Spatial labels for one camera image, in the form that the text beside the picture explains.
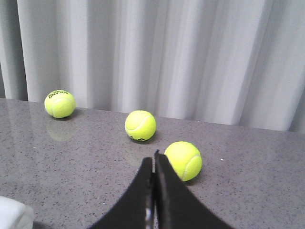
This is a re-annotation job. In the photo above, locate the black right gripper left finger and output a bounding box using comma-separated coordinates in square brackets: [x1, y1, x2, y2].
[91, 157, 153, 229]

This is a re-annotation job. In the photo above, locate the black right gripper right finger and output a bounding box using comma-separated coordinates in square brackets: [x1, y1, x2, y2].
[154, 151, 232, 229]

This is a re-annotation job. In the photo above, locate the clear Wilson tennis can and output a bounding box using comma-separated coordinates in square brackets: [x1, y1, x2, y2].
[0, 196, 34, 229]

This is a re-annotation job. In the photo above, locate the far right tennis ball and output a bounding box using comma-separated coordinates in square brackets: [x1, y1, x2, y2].
[164, 141, 202, 181]

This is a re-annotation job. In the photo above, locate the Wilson yellow tennis ball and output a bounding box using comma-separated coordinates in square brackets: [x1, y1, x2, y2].
[125, 110, 157, 141]

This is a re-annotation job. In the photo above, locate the centre yellow tennis ball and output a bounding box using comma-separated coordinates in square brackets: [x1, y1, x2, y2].
[44, 90, 76, 118]

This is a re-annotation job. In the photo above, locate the grey pleated curtain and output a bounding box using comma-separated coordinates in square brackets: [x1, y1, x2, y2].
[0, 0, 305, 133]

